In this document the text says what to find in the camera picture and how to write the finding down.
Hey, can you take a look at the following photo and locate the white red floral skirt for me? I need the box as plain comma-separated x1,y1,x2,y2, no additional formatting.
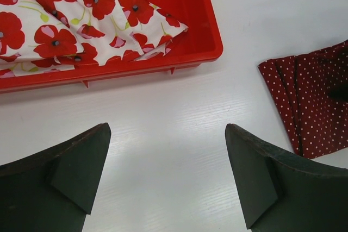
1,0,188,78

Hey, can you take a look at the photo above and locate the dark red polka-dot skirt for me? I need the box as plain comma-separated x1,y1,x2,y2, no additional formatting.
258,41,347,159

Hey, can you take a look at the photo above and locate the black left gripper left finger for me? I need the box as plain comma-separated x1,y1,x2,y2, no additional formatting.
1,123,111,231

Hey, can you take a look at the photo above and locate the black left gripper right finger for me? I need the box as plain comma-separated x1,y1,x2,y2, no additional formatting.
225,124,347,231

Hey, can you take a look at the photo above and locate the red plastic bin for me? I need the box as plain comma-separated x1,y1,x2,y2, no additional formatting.
1,0,223,93

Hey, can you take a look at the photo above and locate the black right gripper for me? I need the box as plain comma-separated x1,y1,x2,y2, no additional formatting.
327,47,348,102

